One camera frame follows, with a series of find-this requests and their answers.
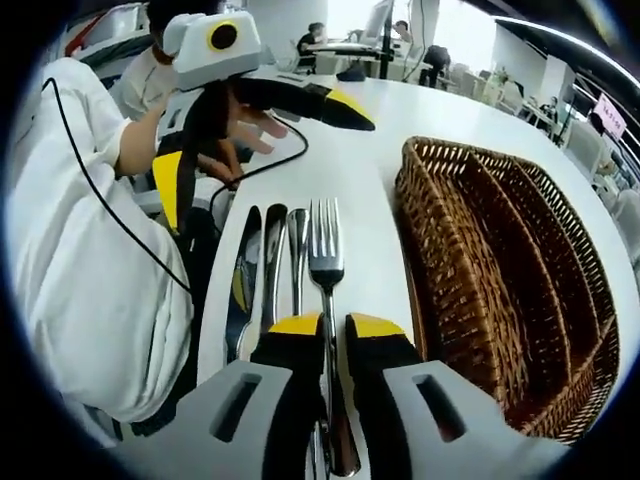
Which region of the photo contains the silver metal knife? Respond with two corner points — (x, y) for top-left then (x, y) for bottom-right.
(259, 203), (289, 336)
(223, 204), (264, 364)

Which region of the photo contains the person in white shirt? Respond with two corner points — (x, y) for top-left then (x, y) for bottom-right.
(7, 57), (196, 424)

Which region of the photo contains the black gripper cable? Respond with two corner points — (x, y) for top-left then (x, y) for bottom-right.
(208, 112), (310, 231)

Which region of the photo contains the person's left hand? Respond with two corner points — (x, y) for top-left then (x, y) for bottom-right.
(219, 102), (290, 156)

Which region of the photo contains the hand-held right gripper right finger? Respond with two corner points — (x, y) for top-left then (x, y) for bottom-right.
(344, 312), (531, 480)

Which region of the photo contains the white monitor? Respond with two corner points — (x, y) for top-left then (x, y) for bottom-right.
(367, 0), (394, 36)

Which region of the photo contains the pink hanging sign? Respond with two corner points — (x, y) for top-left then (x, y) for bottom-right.
(592, 94), (626, 144)

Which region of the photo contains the black chest device cable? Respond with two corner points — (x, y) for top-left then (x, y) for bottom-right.
(40, 74), (194, 294)

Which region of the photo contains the brown wicker storage slots basket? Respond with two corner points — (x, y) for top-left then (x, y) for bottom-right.
(393, 134), (621, 445)

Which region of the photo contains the curved ceiling light strip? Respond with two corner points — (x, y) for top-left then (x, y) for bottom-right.
(492, 17), (640, 86)

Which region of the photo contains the black monitor stand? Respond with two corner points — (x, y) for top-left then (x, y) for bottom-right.
(309, 0), (396, 79)

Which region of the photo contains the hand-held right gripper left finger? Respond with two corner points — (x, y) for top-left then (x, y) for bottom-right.
(132, 310), (326, 480)

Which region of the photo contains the silver metal fork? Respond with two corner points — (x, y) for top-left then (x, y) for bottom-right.
(287, 208), (311, 317)
(308, 197), (362, 479)

